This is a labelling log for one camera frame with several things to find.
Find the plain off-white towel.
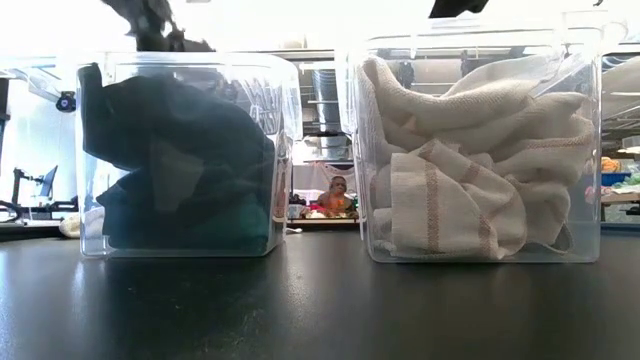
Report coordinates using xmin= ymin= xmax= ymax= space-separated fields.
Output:
xmin=357 ymin=53 xmax=589 ymax=151
xmin=58 ymin=207 xmax=106 ymax=240

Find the black towel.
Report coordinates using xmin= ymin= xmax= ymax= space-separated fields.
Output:
xmin=77 ymin=62 xmax=277 ymax=174

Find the dark blue towel with label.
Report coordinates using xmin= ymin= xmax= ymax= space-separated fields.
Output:
xmin=99 ymin=0 xmax=216 ymax=54

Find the person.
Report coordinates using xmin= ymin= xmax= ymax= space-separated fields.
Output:
xmin=316 ymin=175 xmax=359 ymax=219

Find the blue storage bin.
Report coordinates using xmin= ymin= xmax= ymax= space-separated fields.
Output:
xmin=601 ymin=172 xmax=633 ymax=187

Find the green cloth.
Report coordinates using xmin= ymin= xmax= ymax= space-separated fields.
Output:
xmin=612 ymin=172 xmax=640 ymax=190

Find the clear plastic bin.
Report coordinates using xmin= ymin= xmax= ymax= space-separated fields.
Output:
xmin=55 ymin=49 xmax=304 ymax=260
xmin=335 ymin=9 xmax=629 ymax=265

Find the tilted computer monitor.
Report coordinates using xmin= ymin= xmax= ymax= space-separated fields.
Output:
xmin=38 ymin=165 xmax=59 ymax=199

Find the black round hanging camera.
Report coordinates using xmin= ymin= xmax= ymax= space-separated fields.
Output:
xmin=54 ymin=90 xmax=78 ymax=114
xmin=397 ymin=60 xmax=417 ymax=91

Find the silver ventilation duct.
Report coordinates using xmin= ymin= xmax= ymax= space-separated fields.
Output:
xmin=311 ymin=68 xmax=351 ymax=135

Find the black cable bundle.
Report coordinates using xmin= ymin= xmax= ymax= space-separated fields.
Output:
xmin=0 ymin=199 xmax=24 ymax=224

